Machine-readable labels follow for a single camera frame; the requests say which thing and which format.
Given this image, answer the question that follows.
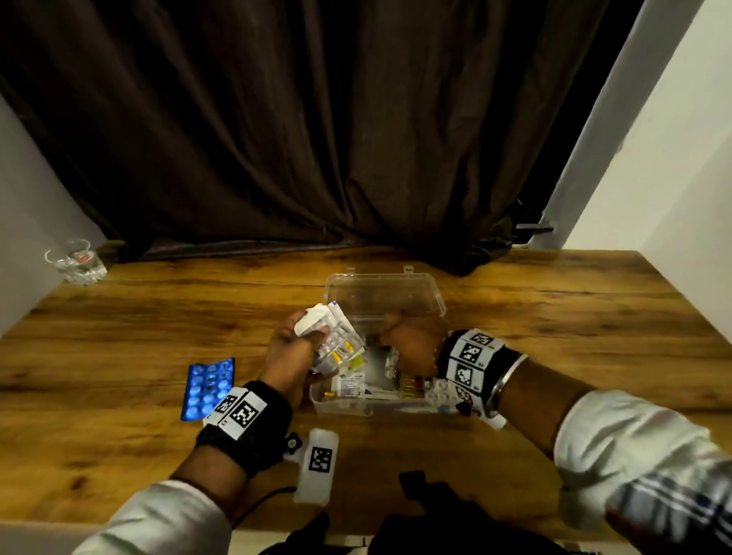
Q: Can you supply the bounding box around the person's right hand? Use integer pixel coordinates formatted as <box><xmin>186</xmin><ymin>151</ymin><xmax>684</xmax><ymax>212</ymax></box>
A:
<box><xmin>380</xmin><ymin>313</ymin><xmax>451</xmax><ymax>379</ymax></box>

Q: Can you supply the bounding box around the person's left hand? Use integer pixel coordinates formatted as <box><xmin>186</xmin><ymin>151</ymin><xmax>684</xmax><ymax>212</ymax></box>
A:
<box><xmin>260</xmin><ymin>311</ymin><xmax>330</xmax><ymax>410</ymax></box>

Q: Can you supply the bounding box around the white paper sachet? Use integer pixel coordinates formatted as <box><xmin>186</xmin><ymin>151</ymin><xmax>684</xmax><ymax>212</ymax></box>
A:
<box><xmin>293</xmin><ymin>303</ymin><xmax>345</xmax><ymax>339</ymax></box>

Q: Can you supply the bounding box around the clear plastic medicine box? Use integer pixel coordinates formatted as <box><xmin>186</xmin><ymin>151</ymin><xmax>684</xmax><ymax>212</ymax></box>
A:
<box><xmin>308</xmin><ymin>265</ymin><xmax>460</xmax><ymax>418</ymax></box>

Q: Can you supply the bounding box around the clear yellow pill strip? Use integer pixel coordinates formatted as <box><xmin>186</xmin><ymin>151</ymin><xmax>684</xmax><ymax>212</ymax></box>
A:
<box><xmin>311</xmin><ymin>319</ymin><xmax>368</xmax><ymax>376</ymax></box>

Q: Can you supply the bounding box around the pile of medicine strips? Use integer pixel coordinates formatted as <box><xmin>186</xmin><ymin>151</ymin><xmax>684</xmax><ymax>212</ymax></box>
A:
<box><xmin>319</xmin><ymin>348</ymin><xmax>454</xmax><ymax>408</ymax></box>

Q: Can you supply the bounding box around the blue blister pack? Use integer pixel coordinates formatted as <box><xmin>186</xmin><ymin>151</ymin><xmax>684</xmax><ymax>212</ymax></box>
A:
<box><xmin>180</xmin><ymin>358</ymin><xmax>236</xmax><ymax>424</ymax></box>

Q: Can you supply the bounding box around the person's right forearm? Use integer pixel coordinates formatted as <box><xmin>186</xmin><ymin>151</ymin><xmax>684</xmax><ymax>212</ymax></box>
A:
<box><xmin>497</xmin><ymin>360</ymin><xmax>732</xmax><ymax>555</ymax></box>

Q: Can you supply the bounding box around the person's left forearm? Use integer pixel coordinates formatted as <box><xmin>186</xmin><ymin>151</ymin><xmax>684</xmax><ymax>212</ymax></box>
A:
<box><xmin>71</xmin><ymin>445</ymin><xmax>250</xmax><ymax>555</ymax></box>

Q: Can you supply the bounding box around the person's black clothing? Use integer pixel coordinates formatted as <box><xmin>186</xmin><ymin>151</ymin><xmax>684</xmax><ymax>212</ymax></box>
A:
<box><xmin>257</xmin><ymin>470</ymin><xmax>574</xmax><ymax>555</ymax></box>

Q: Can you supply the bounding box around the black marker wristband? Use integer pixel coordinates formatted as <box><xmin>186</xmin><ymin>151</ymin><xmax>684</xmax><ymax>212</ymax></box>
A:
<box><xmin>195</xmin><ymin>380</ymin><xmax>294</xmax><ymax>480</ymax></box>
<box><xmin>437</xmin><ymin>329</ymin><xmax>531</xmax><ymax>419</ymax></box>

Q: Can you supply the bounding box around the clear drinking glass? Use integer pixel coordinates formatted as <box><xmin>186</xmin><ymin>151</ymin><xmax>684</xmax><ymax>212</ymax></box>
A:
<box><xmin>44</xmin><ymin>239</ymin><xmax>108</xmax><ymax>287</ymax></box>

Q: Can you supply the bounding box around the brown curtain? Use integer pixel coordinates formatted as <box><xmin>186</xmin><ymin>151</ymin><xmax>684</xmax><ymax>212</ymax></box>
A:
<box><xmin>0</xmin><ymin>0</ymin><xmax>646</xmax><ymax>278</ymax></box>

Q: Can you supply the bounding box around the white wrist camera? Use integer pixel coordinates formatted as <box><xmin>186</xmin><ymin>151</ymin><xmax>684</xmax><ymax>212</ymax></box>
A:
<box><xmin>422</xmin><ymin>380</ymin><xmax>508</xmax><ymax>431</ymax></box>
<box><xmin>284</xmin><ymin>428</ymin><xmax>340</xmax><ymax>508</ymax></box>

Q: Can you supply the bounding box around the silver metal bracelet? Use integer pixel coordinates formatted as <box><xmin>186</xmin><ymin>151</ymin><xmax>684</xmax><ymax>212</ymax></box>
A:
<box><xmin>483</xmin><ymin>353</ymin><xmax>531</xmax><ymax>419</ymax></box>

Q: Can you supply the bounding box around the black camera cable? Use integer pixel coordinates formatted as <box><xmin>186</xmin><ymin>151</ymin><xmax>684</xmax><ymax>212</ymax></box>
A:
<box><xmin>231</xmin><ymin>486</ymin><xmax>298</xmax><ymax>531</ymax></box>

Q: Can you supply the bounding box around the white window frame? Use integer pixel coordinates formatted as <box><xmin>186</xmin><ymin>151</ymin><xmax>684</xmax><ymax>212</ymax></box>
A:
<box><xmin>528</xmin><ymin>0</ymin><xmax>705</xmax><ymax>252</ymax></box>

